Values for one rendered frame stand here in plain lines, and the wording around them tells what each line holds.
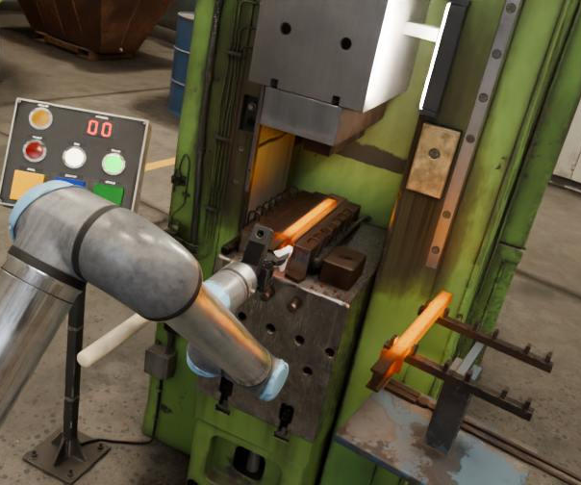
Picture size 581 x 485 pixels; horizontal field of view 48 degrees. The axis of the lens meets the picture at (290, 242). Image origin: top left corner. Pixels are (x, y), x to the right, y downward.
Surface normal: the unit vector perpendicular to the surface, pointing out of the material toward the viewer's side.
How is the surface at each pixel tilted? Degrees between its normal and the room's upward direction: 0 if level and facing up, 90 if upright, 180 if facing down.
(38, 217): 55
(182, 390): 90
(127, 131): 60
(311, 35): 90
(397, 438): 0
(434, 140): 90
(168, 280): 75
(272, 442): 90
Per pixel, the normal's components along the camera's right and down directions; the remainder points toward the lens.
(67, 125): 0.11, -0.07
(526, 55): -0.40, 0.33
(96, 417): 0.18, -0.89
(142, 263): 0.38, 0.02
